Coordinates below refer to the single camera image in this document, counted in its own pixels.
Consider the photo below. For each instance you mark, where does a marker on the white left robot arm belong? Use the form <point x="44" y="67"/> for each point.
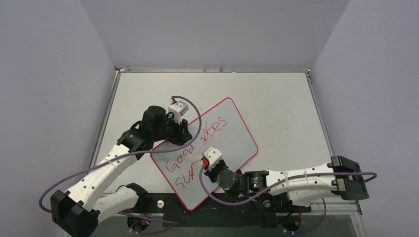
<point x="80" y="209"/>

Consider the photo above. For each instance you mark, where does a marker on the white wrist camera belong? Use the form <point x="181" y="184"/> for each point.
<point x="211" y="157"/>
<point x="178" y="109"/>

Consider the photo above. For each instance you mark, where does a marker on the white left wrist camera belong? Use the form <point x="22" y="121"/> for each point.
<point x="178" y="109"/>

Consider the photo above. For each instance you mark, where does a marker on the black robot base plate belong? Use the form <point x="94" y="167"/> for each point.
<point x="267" y="212"/>

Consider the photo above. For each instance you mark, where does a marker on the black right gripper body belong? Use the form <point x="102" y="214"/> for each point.
<point x="213" y="169"/>

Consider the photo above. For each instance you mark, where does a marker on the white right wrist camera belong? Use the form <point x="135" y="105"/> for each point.
<point x="211" y="157"/>

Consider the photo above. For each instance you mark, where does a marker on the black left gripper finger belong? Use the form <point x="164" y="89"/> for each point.
<point x="182" y="141"/>
<point x="184" y="129"/>

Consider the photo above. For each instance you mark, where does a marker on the pink-framed whiteboard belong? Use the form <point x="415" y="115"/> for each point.
<point x="223" y="128"/>

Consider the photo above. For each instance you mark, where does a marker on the aluminium table edge frame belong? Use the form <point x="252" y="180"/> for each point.
<point x="278" y="108"/>

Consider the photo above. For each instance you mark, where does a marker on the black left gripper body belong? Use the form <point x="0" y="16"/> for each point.
<point x="173" y="130"/>

